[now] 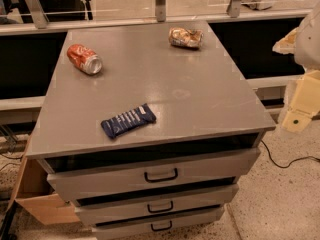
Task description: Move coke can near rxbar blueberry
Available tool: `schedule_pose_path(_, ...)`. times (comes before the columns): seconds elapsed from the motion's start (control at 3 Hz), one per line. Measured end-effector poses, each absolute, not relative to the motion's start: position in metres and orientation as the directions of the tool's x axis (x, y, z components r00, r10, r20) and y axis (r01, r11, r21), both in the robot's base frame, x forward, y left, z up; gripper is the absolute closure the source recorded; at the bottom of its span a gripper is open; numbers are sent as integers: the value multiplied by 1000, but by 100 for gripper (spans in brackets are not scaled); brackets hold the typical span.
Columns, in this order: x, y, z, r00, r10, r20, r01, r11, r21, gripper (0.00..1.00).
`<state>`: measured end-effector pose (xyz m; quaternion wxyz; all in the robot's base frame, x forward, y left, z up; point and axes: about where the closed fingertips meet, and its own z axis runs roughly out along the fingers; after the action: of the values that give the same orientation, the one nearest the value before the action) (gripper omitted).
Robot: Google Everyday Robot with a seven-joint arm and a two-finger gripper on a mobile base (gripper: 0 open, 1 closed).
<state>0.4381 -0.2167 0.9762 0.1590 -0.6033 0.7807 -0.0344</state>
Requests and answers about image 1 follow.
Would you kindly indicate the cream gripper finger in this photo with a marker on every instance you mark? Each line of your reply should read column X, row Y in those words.
column 305, row 103

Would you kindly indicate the red coke can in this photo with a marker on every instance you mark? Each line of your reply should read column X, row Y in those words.
column 84, row 59

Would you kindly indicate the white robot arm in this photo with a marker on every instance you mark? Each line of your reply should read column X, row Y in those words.
column 304, row 43

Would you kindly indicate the blue rxbar blueberry bar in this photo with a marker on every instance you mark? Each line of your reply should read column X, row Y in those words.
column 128, row 121

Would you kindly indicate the middle grey drawer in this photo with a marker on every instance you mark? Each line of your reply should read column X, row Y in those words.
column 156, row 204

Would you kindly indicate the grey drawer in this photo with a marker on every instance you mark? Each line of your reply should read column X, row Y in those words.
column 158, row 223
column 156, row 204
column 103, row 181

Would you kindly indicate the crumpled gold snack bag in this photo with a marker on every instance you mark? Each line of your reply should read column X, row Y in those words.
column 186, row 38

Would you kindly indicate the grey drawer cabinet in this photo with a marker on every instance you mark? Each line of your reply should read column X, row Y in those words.
column 155, row 141

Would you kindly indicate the bottom grey drawer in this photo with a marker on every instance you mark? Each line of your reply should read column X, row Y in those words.
column 158, row 223

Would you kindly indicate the top grey drawer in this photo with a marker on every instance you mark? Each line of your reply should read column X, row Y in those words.
column 103, row 181

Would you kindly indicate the brown cardboard box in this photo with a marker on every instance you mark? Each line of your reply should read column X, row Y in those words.
column 33, row 193

